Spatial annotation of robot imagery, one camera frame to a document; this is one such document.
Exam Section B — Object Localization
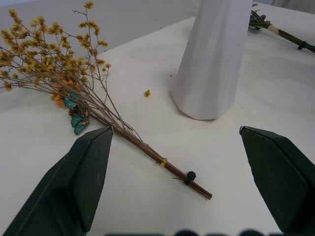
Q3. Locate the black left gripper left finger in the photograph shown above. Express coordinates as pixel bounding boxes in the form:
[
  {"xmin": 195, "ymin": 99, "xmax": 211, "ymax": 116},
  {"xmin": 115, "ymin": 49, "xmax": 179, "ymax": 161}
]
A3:
[{"xmin": 1, "ymin": 126, "xmax": 114, "ymax": 236}]

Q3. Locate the white faceted vase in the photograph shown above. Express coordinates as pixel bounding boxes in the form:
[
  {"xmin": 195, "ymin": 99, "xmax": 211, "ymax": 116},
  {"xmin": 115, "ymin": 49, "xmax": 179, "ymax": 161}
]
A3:
[{"xmin": 170, "ymin": 0, "xmax": 254, "ymax": 121}]

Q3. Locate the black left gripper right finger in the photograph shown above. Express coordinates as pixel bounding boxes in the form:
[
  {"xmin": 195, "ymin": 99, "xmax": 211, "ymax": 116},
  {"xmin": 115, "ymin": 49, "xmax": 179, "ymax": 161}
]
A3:
[{"xmin": 239, "ymin": 125, "xmax": 315, "ymax": 234}]

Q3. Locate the green stemmed flower bunch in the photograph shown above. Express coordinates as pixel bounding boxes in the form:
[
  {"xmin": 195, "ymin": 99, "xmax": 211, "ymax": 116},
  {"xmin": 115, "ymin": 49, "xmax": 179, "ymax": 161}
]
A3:
[{"xmin": 248, "ymin": 2, "xmax": 315, "ymax": 54}]

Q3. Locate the yellow dried flower bunch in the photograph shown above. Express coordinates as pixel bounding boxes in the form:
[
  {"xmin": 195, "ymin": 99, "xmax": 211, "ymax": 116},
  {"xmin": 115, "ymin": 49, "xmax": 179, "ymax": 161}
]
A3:
[{"xmin": 0, "ymin": 1, "xmax": 213, "ymax": 200}]

